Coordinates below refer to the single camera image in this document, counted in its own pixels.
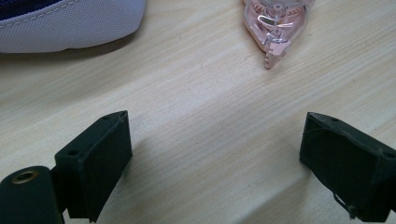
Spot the pink correction tape dispenser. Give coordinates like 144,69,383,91
242,0,316,70

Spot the light purple pencil case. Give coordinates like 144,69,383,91
0,0,148,54

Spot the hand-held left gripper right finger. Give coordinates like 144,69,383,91
299,111,396,223

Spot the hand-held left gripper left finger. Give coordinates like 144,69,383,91
54,110,134,223

